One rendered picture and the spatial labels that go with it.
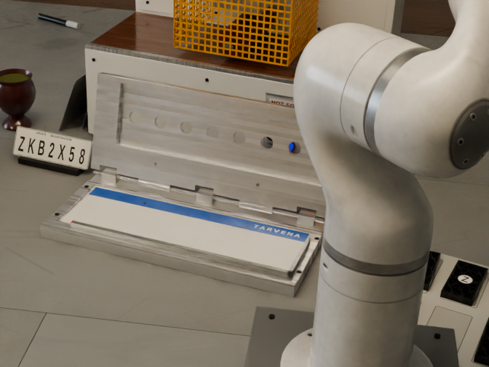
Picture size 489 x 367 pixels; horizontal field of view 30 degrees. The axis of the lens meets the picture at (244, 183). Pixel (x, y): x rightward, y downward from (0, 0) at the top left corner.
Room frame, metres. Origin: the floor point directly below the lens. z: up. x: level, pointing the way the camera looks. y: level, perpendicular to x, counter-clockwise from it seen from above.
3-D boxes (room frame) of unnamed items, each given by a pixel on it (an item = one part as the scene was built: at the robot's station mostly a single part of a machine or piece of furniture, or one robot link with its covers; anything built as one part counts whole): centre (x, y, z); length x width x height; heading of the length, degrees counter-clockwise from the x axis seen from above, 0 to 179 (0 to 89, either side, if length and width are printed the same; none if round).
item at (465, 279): (1.18, -0.35, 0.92); 0.10 x 0.05 x 0.01; 154
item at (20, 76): (1.70, 0.47, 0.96); 0.09 x 0.09 x 0.11
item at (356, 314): (0.87, -0.15, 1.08); 0.19 x 0.19 x 0.18
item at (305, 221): (1.31, 0.09, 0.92); 0.44 x 0.21 x 0.04; 72
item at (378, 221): (0.90, -0.13, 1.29); 0.19 x 0.12 x 0.24; 39
